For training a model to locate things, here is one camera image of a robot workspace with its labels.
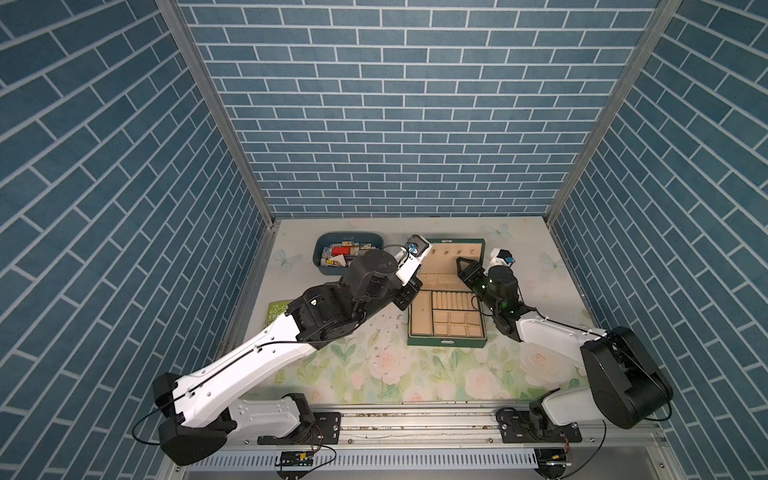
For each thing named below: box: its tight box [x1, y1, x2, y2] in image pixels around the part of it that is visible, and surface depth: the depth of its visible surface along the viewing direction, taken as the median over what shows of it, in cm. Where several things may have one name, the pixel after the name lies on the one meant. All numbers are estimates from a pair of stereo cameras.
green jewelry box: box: [407, 238, 487, 348], surface depth 91 cm
